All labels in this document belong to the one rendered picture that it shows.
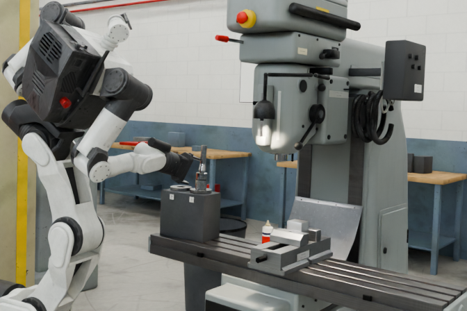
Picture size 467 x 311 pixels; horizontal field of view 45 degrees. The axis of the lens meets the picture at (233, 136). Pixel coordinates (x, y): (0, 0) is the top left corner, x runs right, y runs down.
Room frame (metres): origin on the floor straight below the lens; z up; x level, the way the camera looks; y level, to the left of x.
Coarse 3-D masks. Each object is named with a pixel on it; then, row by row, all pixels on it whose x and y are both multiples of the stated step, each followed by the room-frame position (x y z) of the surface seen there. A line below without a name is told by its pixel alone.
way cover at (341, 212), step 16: (304, 208) 2.37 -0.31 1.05; (320, 208) 2.33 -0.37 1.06; (336, 208) 2.29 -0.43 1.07; (352, 208) 2.25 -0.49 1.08; (320, 224) 2.29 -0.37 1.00; (336, 224) 2.25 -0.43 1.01; (352, 224) 2.22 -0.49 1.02; (336, 240) 2.22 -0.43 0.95; (352, 240) 2.18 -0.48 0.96; (336, 256) 2.16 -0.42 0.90
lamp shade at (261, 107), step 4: (264, 100) 1.86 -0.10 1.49; (256, 104) 1.86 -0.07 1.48; (260, 104) 1.85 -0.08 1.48; (264, 104) 1.84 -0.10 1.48; (268, 104) 1.84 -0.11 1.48; (272, 104) 1.86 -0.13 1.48; (256, 108) 1.85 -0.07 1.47; (260, 108) 1.84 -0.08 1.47; (264, 108) 1.84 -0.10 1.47; (268, 108) 1.84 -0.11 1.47; (272, 108) 1.85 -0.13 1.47; (256, 112) 1.85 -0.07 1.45; (260, 112) 1.84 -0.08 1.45; (264, 112) 1.84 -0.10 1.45; (268, 112) 1.84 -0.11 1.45; (272, 112) 1.85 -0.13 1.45; (256, 116) 1.85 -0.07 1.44; (260, 116) 1.84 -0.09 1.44; (264, 116) 1.84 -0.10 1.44; (268, 116) 1.84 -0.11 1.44; (272, 116) 1.85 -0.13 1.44
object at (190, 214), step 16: (176, 192) 2.25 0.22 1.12; (192, 192) 2.23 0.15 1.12; (208, 192) 2.23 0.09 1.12; (176, 208) 2.25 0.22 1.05; (192, 208) 2.21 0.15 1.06; (208, 208) 2.21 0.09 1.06; (160, 224) 2.30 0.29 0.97; (176, 224) 2.25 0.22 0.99; (192, 224) 2.21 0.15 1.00; (208, 224) 2.21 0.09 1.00; (192, 240) 2.21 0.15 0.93; (208, 240) 2.22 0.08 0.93
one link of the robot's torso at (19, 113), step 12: (12, 108) 2.08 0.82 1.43; (24, 108) 2.03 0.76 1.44; (12, 120) 2.05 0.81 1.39; (24, 120) 2.02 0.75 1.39; (36, 120) 2.00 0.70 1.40; (60, 132) 1.95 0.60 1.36; (72, 132) 2.01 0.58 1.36; (84, 132) 2.06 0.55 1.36; (60, 144) 2.00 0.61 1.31; (60, 156) 2.04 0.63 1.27
